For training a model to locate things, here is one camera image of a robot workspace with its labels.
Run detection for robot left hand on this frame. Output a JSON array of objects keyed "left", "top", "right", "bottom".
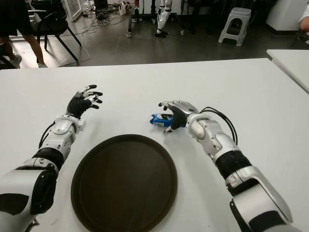
[{"left": 66, "top": 84, "right": 104, "bottom": 119}]

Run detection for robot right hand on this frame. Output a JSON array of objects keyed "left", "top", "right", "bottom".
[{"left": 158, "top": 100, "right": 200, "bottom": 136}]

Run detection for blue Oreo packet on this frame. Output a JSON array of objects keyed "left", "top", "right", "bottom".
[{"left": 150, "top": 113, "right": 186, "bottom": 129}]

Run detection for black chair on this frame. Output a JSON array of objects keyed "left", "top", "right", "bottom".
[{"left": 28, "top": 0, "right": 82, "bottom": 62}]

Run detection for round dark brown tray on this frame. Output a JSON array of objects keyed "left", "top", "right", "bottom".
[{"left": 70, "top": 134, "right": 179, "bottom": 232}]

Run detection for white framed panel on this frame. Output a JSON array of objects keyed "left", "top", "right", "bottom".
[{"left": 63, "top": 0, "right": 84, "bottom": 22}]

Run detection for white humanoid robot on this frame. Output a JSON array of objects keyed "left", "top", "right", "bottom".
[{"left": 154, "top": 0, "right": 173, "bottom": 38}]

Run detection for white plastic stool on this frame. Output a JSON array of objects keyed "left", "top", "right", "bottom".
[{"left": 218, "top": 7, "right": 252, "bottom": 46}]

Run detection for person in black shorts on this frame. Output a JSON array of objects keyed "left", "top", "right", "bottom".
[{"left": 0, "top": 0, "right": 48, "bottom": 68}]

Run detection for white side table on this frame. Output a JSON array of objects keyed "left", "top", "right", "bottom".
[{"left": 266, "top": 49, "right": 309, "bottom": 95}]

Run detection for white cabinet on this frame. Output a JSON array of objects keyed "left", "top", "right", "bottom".
[{"left": 265, "top": 0, "right": 309, "bottom": 31}]

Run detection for person in white shirt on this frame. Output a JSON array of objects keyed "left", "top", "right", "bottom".
[{"left": 293, "top": 9, "right": 309, "bottom": 44}]

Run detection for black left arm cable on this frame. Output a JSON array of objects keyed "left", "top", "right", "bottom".
[{"left": 38, "top": 122, "right": 56, "bottom": 149}]

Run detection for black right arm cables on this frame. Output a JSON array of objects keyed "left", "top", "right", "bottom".
[{"left": 199, "top": 106, "right": 239, "bottom": 147}]

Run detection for white floor cables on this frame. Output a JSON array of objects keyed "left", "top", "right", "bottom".
[{"left": 79, "top": 12, "right": 124, "bottom": 61}]

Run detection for black wheeled metal frame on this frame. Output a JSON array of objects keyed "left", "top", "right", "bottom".
[{"left": 125, "top": 0, "right": 186, "bottom": 38}]

